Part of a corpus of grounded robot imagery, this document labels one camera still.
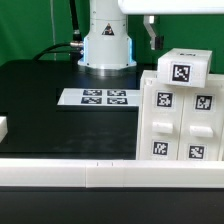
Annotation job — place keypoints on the white base tag plate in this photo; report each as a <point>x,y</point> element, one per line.
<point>99,97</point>

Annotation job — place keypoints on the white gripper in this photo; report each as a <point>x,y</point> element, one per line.
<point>157,7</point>

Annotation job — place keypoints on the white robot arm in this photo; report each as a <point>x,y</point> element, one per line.
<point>107,48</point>

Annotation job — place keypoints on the white cabinet top block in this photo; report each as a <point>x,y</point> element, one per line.
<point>184,67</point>

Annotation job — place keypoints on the white cabinet body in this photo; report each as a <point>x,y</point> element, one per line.
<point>180,123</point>

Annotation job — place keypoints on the white fence rail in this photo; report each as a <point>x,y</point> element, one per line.
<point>3,127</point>
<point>111,173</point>

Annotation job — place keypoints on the white cabinet door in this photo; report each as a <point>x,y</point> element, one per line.
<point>203,121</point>
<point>159,121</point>

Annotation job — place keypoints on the white front fence rail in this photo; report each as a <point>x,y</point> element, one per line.
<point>111,173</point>

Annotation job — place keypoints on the white left fence rail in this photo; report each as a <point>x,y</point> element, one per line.
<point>3,127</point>

